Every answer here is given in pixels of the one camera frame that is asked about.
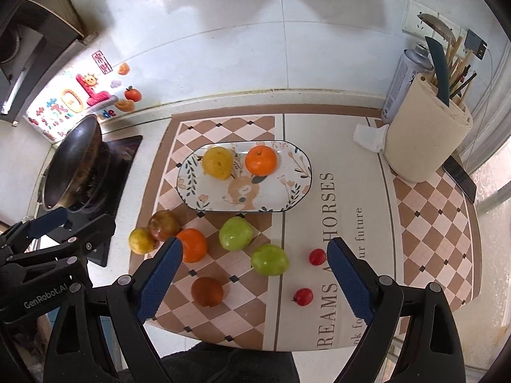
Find white wall socket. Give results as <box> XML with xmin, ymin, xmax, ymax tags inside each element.
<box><xmin>402</xmin><ymin>0</ymin><xmax>467</xmax><ymax>48</ymax></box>

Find black frying pan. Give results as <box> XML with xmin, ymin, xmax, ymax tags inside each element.
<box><xmin>42</xmin><ymin>114</ymin><xmax>102</xmax><ymax>209</ymax></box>

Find red cherry tomato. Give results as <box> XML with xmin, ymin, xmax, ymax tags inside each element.
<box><xmin>308</xmin><ymin>248</ymin><xmax>326</xmax><ymax>266</ymax></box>
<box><xmin>293</xmin><ymin>288</ymin><xmax>314</xmax><ymax>307</ymax></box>

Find floral oval ceramic plate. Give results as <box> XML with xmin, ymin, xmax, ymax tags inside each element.
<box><xmin>177</xmin><ymin>140</ymin><xmax>312</xmax><ymax>213</ymax></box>

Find large green apple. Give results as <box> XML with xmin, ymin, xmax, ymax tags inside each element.
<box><xmin>251</xmin><ymin>244</ymin><xmax>289</xmax><ymax>277</ymax></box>

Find colourful wall stickers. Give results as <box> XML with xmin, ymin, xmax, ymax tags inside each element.
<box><xmin>25</xmin><ymin>49</ymin><xmax>142</xmax><ymax>143</ymax></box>

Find metal ladle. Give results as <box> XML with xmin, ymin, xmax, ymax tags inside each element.
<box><xmin>417</xmin><ymin>12</ymin><xmax>455</xmax><ymax>43</ymax></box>

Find white spray can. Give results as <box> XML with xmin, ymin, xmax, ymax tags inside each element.
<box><xmin>381</xmin><ymin>42</ymin><xmax>433</xmax><ymax>124</ymax></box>

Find large bright orange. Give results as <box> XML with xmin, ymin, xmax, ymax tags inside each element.
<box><xmin>245</xmin><ymin>145</ymin><xmax>278</xmax><ymax>176</ymax></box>

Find yellow lemon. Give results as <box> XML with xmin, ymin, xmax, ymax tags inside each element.
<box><xmin>128</xmin><ymin>227</ymin><xmax>159</xmax><ymax>255</ymax></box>
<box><xmin>201</xmin><ymin>146</ymin><xmax>233</xmax><ymax>180</ymax></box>

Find black range hood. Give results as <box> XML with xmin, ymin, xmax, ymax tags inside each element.
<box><xmin>1</xmin><ymin>0</ymin><xmax>87</xmax><ymax>124</ymax></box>

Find dark rough orange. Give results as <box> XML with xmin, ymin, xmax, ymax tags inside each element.
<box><xmin>191</xmin><ymin>277</ymin><xmax>224</xmax><ymax>307</ymax></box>

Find crumpled white tissue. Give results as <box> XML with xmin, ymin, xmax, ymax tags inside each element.
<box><xmin>353</xmin><ymin>124</ymin><xmax>389</xmax><ymax>153</ymax></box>

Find black wall charger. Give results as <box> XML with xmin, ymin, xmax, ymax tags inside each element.
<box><xmin>464</xmin><ymin>29</ymin><xmax>488</xmax><ymax>60</ymax></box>

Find small shiny tangerine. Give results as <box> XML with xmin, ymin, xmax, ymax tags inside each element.
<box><xmin>177</xmin><ymin>228</ymin><xmax>208</xmax><ymax>264</ymax></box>

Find beige utensil holder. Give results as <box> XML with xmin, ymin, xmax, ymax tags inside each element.
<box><xmin>384</xmin><ymin>73</ymin><xmax>473</xmax><ymax>183</ymax></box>

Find wooden chopsticks bundle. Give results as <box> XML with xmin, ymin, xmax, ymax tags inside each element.
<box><xmin>430</xmin><ymin>37</ymin><xmax>477</xmax><ymax>107</ymax></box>

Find teal handled knife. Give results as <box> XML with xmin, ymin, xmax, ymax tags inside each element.
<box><xmin>425</xmin><ymin>36</ymin><xmax>450</xmax><ymax>106</ymax></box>

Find checkered printed table mat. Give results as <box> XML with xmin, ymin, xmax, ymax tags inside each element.
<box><xmin>138</xmin><ymin>107</ymin><xmax>481</xmax><ymax>351</ymax></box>

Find black smartphone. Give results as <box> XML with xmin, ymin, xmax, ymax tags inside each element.
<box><xmin>443</xmin><ymin>156</ymin><xmax>477</xmax><ymax>204</ymax></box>

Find black gas stove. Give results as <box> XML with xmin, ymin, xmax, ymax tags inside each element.
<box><xmin>37</xmin><ymin>134</ymin><xmax>144</xmax><ymax>268</ymax></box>

